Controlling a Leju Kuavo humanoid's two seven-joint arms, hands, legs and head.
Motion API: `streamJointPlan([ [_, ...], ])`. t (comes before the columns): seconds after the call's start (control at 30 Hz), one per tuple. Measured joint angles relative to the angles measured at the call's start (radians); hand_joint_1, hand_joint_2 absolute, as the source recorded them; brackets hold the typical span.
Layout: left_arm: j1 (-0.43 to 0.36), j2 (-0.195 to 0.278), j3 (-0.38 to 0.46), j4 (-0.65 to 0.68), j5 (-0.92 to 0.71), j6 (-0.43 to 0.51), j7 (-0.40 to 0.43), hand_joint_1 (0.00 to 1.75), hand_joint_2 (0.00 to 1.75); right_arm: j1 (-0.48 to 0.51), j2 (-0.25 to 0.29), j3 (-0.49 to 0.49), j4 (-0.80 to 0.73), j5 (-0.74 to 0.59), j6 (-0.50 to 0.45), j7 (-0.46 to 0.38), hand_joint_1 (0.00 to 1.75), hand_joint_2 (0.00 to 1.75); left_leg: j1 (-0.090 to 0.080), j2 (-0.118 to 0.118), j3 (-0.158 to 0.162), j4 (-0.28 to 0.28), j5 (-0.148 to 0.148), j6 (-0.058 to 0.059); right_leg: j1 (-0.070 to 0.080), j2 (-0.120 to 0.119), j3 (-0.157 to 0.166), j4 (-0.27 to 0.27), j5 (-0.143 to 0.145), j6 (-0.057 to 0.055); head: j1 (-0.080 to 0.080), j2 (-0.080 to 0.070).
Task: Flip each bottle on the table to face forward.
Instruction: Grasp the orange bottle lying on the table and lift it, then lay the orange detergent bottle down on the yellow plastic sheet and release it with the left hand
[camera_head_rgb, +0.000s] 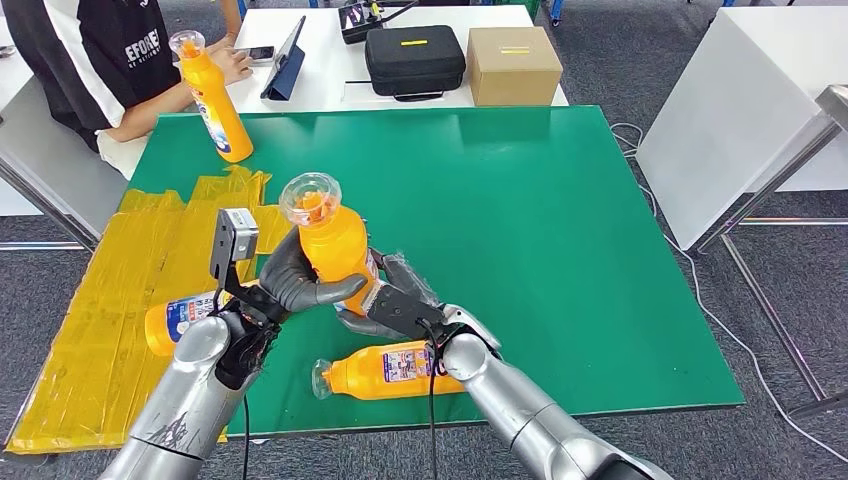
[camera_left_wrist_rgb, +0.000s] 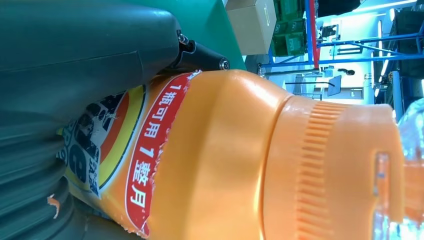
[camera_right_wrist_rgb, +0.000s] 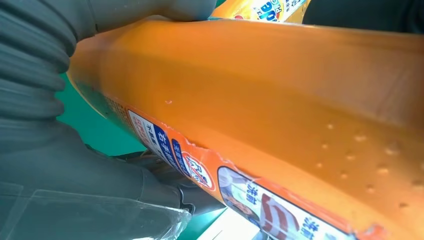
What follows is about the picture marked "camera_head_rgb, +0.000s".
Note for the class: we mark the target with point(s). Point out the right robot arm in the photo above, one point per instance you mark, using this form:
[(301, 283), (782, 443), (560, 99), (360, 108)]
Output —
[(530, 411)]

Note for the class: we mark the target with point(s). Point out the grey desk with metal legs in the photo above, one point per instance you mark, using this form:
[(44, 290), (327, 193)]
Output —
[(40, 166)]

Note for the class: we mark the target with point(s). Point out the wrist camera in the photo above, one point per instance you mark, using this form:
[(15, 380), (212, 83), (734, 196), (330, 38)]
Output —
[(233, 235), (397, 308)]

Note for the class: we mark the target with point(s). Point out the black carry case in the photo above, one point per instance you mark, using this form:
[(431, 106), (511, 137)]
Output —
[(414, 63)]

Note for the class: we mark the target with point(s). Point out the tablet with navy case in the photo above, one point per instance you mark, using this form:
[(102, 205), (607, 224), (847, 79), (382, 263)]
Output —
[(286, 66)]

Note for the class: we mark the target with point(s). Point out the person's left forearm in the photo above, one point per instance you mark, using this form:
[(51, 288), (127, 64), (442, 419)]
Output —
[(232, 16)]

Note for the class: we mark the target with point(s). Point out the brown cardboard box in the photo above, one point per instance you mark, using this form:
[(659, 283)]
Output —
[(513, 69)]

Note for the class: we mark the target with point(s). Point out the person's right hand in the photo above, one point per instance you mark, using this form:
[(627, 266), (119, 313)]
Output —
[(235, 66)]

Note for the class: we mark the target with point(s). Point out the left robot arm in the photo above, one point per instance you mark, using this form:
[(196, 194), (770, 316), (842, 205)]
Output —
[(192, 397)]

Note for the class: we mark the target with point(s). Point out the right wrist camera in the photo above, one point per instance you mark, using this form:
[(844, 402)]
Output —
[(397, 308)]

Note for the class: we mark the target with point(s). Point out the yellow taped plastic mat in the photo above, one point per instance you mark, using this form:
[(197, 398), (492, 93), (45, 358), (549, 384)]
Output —
[(99, 331)]

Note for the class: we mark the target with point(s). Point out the black remote controller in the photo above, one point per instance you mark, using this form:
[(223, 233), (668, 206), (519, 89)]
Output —
[(358, 23)]

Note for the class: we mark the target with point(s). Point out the person's right forearm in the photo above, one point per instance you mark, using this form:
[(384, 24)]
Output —
[(149, 112)]

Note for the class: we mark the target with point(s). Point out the person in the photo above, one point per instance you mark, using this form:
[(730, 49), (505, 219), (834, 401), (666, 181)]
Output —
[(99, 53)]

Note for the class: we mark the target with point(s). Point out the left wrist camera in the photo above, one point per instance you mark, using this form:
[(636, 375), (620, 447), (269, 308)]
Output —
[(233, 235)]

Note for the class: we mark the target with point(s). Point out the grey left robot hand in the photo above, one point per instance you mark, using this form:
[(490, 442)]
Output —
[(291, 278)]

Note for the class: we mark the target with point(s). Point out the silver metal table frame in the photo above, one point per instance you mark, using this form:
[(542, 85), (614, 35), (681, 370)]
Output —
[(831, 106)]

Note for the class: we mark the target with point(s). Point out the grey smartphone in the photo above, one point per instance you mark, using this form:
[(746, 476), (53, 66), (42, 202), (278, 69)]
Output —
[(264, 53)]

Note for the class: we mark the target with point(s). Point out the white side table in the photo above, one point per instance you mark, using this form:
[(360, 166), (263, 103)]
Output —
[(729, 119)]

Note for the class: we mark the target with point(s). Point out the blue metal rack leg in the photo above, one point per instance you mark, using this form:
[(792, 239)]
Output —
[(558, 10), (242, 8)]

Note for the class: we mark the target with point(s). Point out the orange detergent bottle clear cap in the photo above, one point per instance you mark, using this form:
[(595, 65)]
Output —
[(169, 321), (371, 374), (334, 245), (217, 112)]

